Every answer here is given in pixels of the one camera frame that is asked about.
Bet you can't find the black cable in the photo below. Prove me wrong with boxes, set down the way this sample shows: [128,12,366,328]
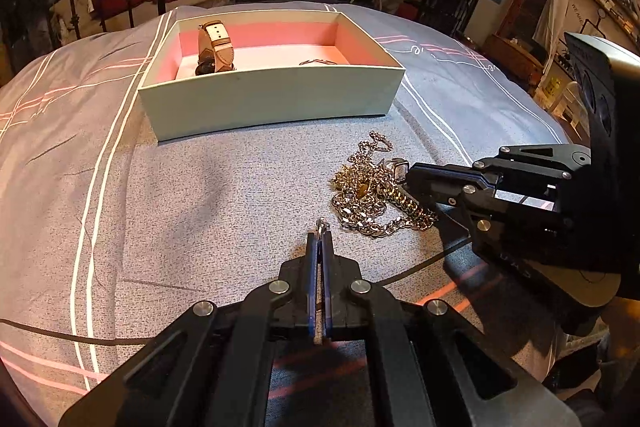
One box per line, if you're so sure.
[0,235,474,348]

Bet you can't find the grey striped bed cover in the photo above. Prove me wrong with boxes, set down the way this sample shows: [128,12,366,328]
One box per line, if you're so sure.
[1,4,565,426]

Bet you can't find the watch with tan strap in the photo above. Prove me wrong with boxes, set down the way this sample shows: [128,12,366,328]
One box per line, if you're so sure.
[195,20,234,76]

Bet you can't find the thin rose gold bangle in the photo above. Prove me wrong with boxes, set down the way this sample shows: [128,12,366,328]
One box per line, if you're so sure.
[299,58,338,66]

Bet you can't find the gold chain necklace pile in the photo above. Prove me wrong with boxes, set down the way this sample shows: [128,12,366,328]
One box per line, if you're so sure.
[328,130,441,239]

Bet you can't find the white box pink interior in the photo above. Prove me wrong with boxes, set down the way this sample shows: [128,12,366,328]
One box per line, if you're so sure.
[138,10,405,141]

